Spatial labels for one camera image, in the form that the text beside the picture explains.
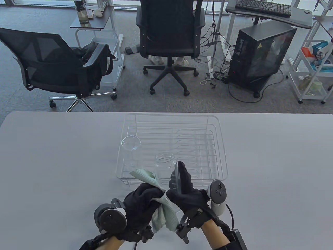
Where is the grey wrist controller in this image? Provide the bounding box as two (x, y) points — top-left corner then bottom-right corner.
(207, 180), (228, 216)
(94, 199), (128, 234)

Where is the black keyboard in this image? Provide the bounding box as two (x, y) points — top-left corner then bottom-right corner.
(235, 0), (292, 18)

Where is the pale green bowl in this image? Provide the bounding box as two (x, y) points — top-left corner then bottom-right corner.
(310, 81), (323, 95)

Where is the white power strip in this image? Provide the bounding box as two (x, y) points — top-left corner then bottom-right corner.
(207, 55), (217, 80)

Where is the white utility cart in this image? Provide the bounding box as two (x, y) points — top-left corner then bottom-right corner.
(287, 20), (333, 104)

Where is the person's right hand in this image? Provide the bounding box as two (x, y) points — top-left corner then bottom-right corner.
(166, 161), (211, 217)

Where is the person's right forearm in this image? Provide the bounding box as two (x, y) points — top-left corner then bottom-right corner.
(200, 220), (231, 247)

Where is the black desk top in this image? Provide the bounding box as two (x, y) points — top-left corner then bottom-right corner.
(225, 0), (313, 29)

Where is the white wire dish rack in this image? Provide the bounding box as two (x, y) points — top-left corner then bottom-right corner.
(116, 114), (228, 188)

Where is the dark drink bottle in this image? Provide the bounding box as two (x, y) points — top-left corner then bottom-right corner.
(74, 0), (90, 24)

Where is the black bag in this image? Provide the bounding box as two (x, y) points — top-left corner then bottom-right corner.
(72, 42), (116, 91)

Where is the black computer tower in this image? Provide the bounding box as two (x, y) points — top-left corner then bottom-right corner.
(228, 20), (298, 98)

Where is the grey foot pedal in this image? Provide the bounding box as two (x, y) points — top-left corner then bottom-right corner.
(124, 45), (141, 55)

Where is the person's left hand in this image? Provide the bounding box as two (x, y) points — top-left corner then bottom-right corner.
(122, 182), (167, 233)

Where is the clear glass jar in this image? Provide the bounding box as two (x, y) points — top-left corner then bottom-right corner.
(154, 152), (178, 188)

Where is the light green cloth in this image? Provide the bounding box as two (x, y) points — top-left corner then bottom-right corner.
(130, 168), (180, 233)

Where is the black floor cable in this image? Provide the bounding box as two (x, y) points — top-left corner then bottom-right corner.
(228, 67), (284, 103)

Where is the black mesh office chair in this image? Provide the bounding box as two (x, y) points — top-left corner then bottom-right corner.
(0, 27), (117, 112)

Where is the dark top white side table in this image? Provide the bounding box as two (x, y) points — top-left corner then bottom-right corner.
(70, 5), (126, 100)

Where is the clear glass cup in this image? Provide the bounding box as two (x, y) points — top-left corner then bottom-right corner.
(121, 135), (142, 170)

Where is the person's left forearm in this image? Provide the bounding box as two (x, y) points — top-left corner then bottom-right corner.
(99, 236), (126, 250)

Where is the grey right wrist controller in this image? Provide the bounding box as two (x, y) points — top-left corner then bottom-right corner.
(207, 180), (228, 216)

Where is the black high-back office chair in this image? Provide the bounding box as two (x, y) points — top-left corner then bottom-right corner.
(135, 0), (206, 96)

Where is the grey left wrist controller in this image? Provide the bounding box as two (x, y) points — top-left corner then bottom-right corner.
(94, 199), (128, 234)

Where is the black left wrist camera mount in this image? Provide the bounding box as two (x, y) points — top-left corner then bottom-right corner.
(79, 224), (154, 250)

